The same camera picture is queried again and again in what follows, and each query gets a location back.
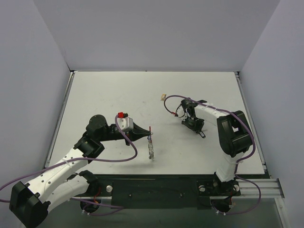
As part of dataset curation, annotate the red handle spring keyring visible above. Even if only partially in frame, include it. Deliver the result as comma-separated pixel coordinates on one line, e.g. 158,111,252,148
147,127,154,161

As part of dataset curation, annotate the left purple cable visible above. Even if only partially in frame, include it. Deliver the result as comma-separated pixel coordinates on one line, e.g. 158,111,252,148
0,114,138,216

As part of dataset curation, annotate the key with black tag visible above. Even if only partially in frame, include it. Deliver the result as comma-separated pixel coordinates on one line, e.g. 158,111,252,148
199,131,206,139

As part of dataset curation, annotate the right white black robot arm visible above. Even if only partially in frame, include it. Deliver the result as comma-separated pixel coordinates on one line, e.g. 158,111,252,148
180,99,252,194

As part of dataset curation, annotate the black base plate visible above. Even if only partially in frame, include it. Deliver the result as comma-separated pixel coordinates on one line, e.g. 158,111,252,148
78,174,241,209

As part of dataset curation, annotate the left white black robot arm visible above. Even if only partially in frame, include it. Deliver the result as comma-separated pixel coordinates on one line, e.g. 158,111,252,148
9,113,151,228

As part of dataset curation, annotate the aluminium frame rail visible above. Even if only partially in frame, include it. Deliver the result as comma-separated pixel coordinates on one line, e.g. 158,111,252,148
238,179,285,199

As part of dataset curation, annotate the purple cable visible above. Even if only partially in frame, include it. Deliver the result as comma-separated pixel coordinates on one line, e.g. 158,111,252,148
164,95,263,216
0,114,138,216

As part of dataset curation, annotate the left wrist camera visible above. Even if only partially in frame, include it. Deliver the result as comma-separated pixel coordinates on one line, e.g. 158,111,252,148
117,112,134,132

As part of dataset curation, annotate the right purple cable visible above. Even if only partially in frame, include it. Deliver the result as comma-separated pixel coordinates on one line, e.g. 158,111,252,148
164,95,263,216

